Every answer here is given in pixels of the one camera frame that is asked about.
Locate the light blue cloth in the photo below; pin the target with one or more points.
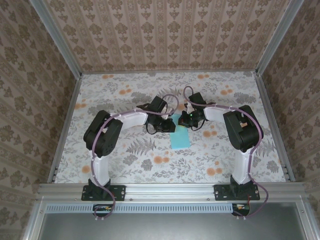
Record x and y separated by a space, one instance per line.
180 140

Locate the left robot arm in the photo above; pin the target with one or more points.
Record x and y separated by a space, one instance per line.
105 135

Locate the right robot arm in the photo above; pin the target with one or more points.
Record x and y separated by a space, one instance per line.
242 132

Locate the grey sheet metal panel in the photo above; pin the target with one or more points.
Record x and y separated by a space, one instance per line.
175 227

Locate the floral patterned table cover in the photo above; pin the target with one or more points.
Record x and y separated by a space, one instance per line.
140 82

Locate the small black connector board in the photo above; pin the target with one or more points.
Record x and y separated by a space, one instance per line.
98 208
241 207

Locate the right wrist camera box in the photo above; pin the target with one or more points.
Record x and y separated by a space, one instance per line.
191 115

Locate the aluminium rear rail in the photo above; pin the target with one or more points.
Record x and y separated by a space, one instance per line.
175 71

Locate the aluminium mounting rail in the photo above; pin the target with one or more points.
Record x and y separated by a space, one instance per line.
170 191

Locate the aluminium side rail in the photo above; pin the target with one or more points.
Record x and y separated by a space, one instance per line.
65 125
270 112

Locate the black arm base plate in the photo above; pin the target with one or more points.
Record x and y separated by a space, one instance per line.
120 192
220 192

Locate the aluminium frame post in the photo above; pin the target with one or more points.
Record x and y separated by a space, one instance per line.
278 37
59 40

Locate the aluminium lower frame bar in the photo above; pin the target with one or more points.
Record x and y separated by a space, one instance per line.
303 220
35 225

